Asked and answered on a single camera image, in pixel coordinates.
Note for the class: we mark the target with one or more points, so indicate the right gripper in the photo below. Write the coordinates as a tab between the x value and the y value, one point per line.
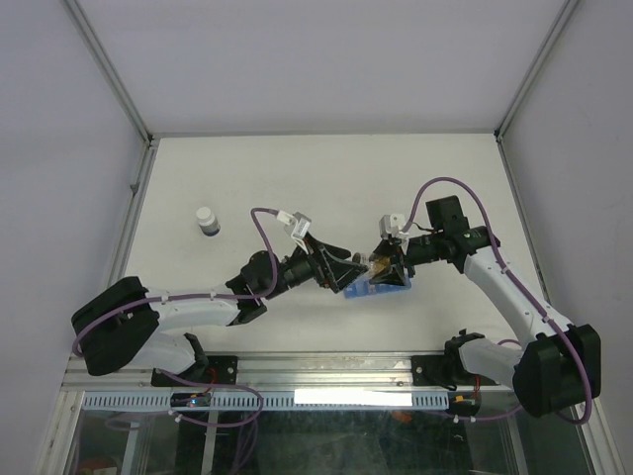
392	276

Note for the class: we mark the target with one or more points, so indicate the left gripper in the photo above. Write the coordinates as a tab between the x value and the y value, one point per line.
333	274

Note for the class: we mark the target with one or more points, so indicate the clear bottle orange pills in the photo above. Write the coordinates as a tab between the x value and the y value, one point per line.
374	265

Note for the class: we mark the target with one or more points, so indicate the blue weekly pill organizer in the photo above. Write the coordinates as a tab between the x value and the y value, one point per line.
361	287

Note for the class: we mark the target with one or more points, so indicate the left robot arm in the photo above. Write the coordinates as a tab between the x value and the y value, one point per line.
130	325

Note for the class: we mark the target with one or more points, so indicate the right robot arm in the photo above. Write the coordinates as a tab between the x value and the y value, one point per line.
553	364

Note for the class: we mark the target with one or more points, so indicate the white capped pill bottle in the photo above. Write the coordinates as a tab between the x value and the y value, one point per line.
207	222

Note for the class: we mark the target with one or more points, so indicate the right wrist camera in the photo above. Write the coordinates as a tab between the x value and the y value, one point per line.
392	226

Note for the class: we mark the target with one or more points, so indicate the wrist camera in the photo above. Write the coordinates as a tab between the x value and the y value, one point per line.
296	227
392	226

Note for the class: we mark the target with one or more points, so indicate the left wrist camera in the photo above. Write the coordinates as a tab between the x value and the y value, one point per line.
296	227

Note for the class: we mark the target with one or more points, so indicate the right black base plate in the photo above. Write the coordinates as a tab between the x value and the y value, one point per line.
439	370

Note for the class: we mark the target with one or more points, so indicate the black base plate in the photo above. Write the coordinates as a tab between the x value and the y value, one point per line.
218	369
439	370

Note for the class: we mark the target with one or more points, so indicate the aluminium mounting rail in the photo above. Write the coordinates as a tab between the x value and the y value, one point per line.
276	371

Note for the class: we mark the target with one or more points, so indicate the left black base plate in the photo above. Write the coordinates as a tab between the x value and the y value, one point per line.
218	369

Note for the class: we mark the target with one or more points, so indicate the grey slotted cable duct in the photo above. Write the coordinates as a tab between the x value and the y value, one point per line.
295	400

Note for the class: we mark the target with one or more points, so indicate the right aluminium frame post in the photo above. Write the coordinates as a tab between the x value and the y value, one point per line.
556	30

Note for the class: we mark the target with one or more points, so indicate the aluminium frame post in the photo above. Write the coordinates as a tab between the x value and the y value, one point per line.
89	36
556	30

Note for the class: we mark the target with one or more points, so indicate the left aluminium frame post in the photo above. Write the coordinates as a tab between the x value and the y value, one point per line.
89	36

